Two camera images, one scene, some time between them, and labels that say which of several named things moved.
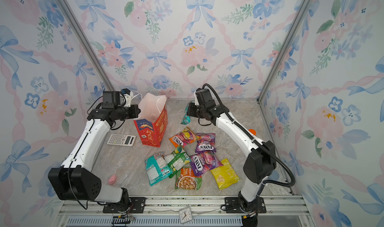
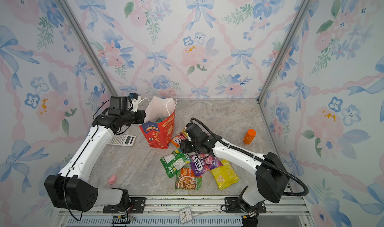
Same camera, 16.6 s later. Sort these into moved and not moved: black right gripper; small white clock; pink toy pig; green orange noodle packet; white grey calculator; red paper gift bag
Moved: red paper gift bag; black right gripper
Not moved: pink toy pig; white grey calculator; green orange noodle packet; small white clock
